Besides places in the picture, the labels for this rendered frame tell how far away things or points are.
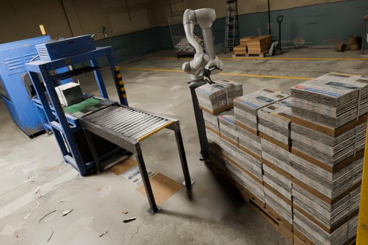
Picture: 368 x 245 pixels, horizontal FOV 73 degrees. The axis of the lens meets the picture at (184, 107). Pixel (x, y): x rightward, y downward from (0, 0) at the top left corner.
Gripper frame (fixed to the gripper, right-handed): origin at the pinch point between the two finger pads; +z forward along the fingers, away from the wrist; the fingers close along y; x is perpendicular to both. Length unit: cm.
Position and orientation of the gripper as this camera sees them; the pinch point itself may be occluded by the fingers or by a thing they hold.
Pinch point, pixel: (218, 76)
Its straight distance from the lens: 255.2
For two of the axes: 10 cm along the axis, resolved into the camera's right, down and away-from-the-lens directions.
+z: 8.6, 1.6, 4.8
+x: 4.4, 2.5, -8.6
